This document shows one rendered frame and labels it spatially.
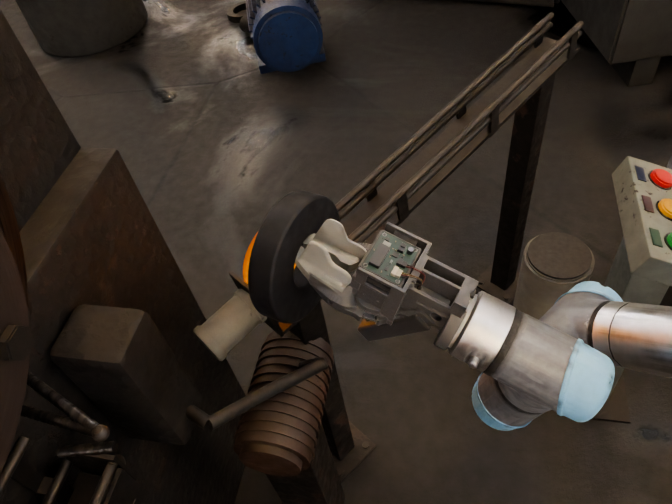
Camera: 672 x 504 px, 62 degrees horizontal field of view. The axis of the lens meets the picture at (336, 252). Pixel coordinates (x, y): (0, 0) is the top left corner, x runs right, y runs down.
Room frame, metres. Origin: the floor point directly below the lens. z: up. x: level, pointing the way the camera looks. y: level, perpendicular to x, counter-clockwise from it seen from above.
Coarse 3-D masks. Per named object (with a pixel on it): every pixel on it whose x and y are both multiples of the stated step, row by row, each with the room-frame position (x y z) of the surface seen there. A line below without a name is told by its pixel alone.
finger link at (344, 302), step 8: (312, 280) 0.39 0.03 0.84; (320, 280) 0.38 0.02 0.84; (320, 288) 0.38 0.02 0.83; (328, 288) 0.37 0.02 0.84; (328, 296) 0.36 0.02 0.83; (336, 296) 0.36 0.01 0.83; (344, 296) 0.36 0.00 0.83; (352, 296) 0.36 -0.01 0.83; (328, 304) 0.36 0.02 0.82; (336, 304) 0.35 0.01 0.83; (344, 304) 0.35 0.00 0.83; (352, 304) 0.35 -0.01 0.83; (344, 312) 0.35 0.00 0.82; (352, 312) 0.35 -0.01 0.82; (360, 312) 0.35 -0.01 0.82
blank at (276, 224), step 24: (288, 216) 0.43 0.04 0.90; (312, 216) 0.45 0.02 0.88; (336, 216) 0.48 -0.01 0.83; (264, 240) 0.41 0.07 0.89; (288, 240) 0.41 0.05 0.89; (264, 264) 0.39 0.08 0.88; (288, 264) 0.40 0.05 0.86; (264, 288) 0.37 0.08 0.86; (288, 288) 0.39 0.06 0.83; (312, 288) 0.42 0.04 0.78; (264, 312) 0.37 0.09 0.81; (288, 312) 0.38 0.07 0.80
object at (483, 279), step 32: (544, 96) 0.91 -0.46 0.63; (544, 128) 0.93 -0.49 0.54; (512, 160) 0.93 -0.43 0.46; (512, 192) 0.92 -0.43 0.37; (512, 224) 0.91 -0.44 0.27; (512, 256) 0.90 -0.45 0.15; (480, 288) 0.92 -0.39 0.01; (512, 288) 0.90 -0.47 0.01; (320, 320) 0.53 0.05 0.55; (352, 448) 0.53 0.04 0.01
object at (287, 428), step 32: (288, 352) 0.49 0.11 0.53; (320, 352) 0.50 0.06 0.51; (256, 384) 0.46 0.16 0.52; (320, 384) 0.45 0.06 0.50; (256, 416) 0.39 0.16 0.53; (288, 416) 0.39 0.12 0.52; (320, 416) 0.41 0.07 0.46; (256, 448) 0.35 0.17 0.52; (288, 448) 0.34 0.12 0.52; (320, 448) 0.40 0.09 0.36; (288, 480) 0.37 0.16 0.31; (320, 480) 0.36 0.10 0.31
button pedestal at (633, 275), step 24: (624, 168) 0.70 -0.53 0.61; (648, 168) 0.69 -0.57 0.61; (624, 192) 0.65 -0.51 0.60; (648, 192) 0.63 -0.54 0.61; (624, 216) 0.61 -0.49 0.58; (648, 216) 0.58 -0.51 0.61; (624, 240) 0.57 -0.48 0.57; (648, 240) 0.53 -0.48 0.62; (624, 264) 0.60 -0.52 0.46; (648, 264) 0.49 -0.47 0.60; (624, 288) 0.56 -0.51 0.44; (648, 288) 0.54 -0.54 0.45; (624, 384) 0.57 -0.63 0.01; (624, 408) 0.51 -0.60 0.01
